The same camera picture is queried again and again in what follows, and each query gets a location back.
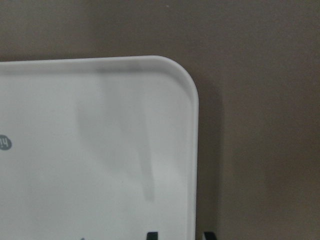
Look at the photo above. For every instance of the white beige tray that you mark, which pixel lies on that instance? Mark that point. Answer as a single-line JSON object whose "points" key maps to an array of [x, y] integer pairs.
{"points": [[98, 149]]}

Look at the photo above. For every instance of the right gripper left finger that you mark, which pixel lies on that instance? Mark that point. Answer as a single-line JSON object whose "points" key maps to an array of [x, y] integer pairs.
{"points": [[153, 235]]}

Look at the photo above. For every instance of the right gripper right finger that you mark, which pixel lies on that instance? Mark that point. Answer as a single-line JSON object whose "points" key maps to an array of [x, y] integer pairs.
{"points": [[209, 235]]}

